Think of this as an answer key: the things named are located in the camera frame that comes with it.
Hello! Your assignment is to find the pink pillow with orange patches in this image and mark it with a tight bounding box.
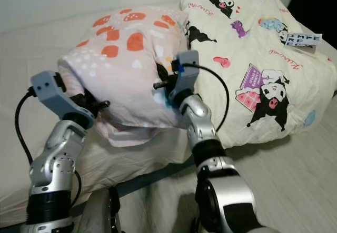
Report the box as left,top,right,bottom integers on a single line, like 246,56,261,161
58,8,190,147

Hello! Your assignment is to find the beige sheeted mattress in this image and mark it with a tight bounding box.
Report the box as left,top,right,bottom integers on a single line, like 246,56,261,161
0,2,337,228

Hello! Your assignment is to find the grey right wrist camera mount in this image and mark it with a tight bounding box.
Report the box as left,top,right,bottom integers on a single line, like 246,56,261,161
168,50,201,105

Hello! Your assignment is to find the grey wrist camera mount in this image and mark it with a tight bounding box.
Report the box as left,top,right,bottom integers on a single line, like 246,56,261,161
31,70,89,128
168,50,201,105

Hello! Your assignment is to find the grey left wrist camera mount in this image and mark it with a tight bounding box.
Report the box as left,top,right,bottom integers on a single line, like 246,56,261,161
31,70,89,128

